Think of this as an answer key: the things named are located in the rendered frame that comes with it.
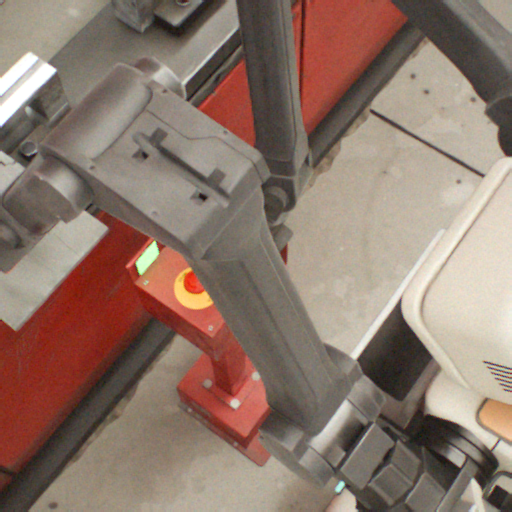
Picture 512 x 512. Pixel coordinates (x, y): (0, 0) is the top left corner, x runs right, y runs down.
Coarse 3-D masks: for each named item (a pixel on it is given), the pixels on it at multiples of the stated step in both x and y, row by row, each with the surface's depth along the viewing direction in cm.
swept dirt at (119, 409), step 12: (420, 48) 252; (408, 60) 251; (396, 72) 249; (360, 120) 243; (348, 132) 241; (336, 144) 240; (324, 168) 237; (312, 180) 235; (168, 348) 217; (156, 360) 216; (144, 372) 215; (132, 396) 213; (120, 408) 211; (108, 420) 210; (96, 432) 209; (84, 444) 208
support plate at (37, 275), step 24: (24, 168) 124; (48, 240) 119; (72, 240) 119; (96, 240) 119; (24, 264) 118; (48, 264) 117; (72, 264) 117; (0, 288) 116; (24, 288) 116; (48, 288) 116; (0, 312) 115; (24, 312) 115
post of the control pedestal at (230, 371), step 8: (232, 344) 171; (224, 352) 171; (232, 352) 175; (240, 352) 181; (224, 360) 177; (232, 360) 179; (240, 360) 185; (216, 368) 188; (224, 368) 183; (232, 368) 183; (240, 368) 189; (216, 376) 194; (224, 376) 189; (232, 376) 187; (240, 376) 193; (224, 384) 195; (232, 384) 192; (240, 384) 198; (232, 392) 197
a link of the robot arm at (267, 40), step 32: (256, 0) 99; (288, 0) 101; (256, 32) 102; (288, 32) 103; (256, 64) 105; (288, 64) 105; (256, 96) 109; (288, 96) 108; (256, 128) 112; (288, 128) 111; (288, 160) 113; (288, 192) 117
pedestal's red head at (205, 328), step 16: (160, 256) 142; (176, 256) 142; (144, 272) 141; (160, 272) 141; (176, 272) 141; (144, 288) 140; (160, 288) 140; (144, 304) 147; (160, 304) 140; (176, 304) 138; (160, 320) 149; (176, 320) 142; (192, 320) 137; (208, 320) 137; (192, 336) 143; (208, 336) 137; (224, 336) 141; (208, 352) 145
